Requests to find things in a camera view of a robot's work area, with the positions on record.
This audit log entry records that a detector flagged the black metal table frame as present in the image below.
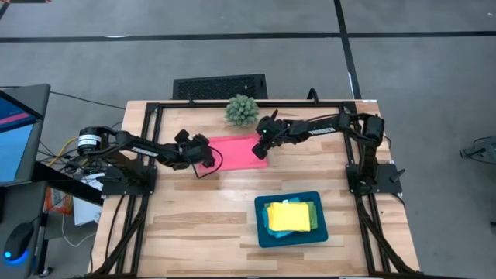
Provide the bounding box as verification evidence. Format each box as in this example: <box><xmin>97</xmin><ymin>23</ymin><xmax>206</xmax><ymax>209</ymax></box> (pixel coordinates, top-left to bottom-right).
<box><xmin>83</xmin><ymin>99</ymin><xmax>423</xmax><ymax>279</ymax></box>

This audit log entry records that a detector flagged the yellow floor cable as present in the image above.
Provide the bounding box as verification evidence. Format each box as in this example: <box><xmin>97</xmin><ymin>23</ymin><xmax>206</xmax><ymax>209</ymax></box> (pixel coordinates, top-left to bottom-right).
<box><xmin>46</xmin><ymin>135</ymin><xmax>81</xmax><ymax>168</ymax></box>

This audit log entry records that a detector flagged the green potted plant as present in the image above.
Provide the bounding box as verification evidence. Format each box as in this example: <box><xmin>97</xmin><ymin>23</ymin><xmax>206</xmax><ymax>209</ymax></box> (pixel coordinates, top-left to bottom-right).
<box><xmin>224</xmin><ymin>94</ymin><xmax>260</xmax><ymax>129</ymax></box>

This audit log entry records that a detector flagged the yellow microfiber towel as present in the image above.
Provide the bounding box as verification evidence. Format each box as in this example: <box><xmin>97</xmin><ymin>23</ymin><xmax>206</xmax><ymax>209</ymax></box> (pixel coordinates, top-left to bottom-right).
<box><xmin>266</xmin><ymin>201</ymin><xmax>312</xmax><ymax>233</ymax></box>

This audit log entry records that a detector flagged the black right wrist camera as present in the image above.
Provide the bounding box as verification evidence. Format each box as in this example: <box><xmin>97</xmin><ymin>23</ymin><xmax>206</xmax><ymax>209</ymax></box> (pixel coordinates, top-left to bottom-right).
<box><xmin>251</xmin><ymin>143</ymin><xmax>270</xmax><ymax>161</ymax></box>

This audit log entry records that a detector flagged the black left camera cable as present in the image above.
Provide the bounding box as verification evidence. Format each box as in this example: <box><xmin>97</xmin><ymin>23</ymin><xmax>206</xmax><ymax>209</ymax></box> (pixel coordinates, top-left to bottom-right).
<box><xmin>191</xmin><ymin>146</ymin><xmax>225</xmax><ymax>181</ymax></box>

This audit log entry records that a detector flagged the white paper sheet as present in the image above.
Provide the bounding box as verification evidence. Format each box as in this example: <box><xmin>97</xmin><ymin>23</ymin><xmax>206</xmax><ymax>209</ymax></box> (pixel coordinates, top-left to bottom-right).
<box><xmin>72</xmin><ymin>195</ymin><xmax>102</xmax><ymax>226</ymax></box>

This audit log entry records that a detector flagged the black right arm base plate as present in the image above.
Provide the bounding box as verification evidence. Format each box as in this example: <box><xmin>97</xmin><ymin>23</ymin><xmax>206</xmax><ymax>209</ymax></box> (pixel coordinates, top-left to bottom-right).
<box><xmin>346</xmin><ymin>162</ymin><xmax>406</xmax><ymax>195</ymax></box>

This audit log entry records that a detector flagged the grey computer monitor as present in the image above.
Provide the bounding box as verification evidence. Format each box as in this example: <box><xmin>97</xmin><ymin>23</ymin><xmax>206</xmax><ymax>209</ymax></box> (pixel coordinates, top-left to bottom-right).
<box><xmin>0</xmin><ymin>83</ymin><xmax>52</xmax><ymax>187</ymax></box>

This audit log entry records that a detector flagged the grey side desk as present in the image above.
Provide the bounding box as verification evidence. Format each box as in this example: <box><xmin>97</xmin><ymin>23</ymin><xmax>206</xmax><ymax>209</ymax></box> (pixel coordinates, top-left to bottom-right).
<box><xmin>0</xmin><ymin>180</ymin><xmax>50</xmax><ymax>279</ymax></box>

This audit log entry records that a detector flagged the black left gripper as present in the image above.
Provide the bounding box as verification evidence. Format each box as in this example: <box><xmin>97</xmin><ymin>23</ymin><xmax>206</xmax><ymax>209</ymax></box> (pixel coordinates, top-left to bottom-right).
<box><xmin>176</xmin><ymin>133</ymin><xmax>217</xmax><ymax>170</ymax></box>

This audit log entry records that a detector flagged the pink microfiber towel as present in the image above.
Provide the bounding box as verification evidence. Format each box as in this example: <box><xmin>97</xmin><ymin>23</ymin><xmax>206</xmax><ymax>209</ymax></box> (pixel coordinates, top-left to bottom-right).
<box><xmin>195</xmin><ymin>133</ymin><xmax>270</xmax><ymax>173</ymax></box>

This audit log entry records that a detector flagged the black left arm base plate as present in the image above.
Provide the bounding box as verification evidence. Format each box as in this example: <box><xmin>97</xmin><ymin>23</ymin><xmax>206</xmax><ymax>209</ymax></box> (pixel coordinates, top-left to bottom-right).
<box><xmin>101</xmin><ymin>165</ymin><xmax>158</xmax><ymax>196</ymax></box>

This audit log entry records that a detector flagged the black computer mouse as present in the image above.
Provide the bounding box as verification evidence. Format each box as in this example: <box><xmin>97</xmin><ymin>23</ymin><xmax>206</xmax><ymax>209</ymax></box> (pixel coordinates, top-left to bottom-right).
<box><xmin>2</xmin><ymin>222</ymin><xmax>35</xmax><ymax>267</ymax></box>

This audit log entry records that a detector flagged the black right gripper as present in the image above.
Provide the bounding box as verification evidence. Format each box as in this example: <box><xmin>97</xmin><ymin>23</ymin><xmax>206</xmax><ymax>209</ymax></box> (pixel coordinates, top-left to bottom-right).
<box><xmin>255</xmin><ymin>108</ymin><xmax>291</xmax><ymax>151</ymax></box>

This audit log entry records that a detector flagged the orange packet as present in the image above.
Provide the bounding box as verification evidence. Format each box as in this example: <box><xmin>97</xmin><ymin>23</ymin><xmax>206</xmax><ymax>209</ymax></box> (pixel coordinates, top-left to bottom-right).
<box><xmin>44</xmin><ymin>187</ymin><xmax>74</xmax><ymax>216</ymax></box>

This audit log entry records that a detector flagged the teal plastic bin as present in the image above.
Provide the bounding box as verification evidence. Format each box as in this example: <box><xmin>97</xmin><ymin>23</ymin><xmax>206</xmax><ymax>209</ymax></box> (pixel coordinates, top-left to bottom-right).
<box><xmin>253</xmin><ymin>190</ymin><xmax>329</xmax><ymax>249</ymax></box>

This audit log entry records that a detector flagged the green microfiber towel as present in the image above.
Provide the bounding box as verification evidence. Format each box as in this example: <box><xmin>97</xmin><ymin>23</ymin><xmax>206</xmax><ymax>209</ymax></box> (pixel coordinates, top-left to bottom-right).
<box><xmin>263</xmin><ymin>200</ymin><xmax>319</xmax><ymax>231</ymax></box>

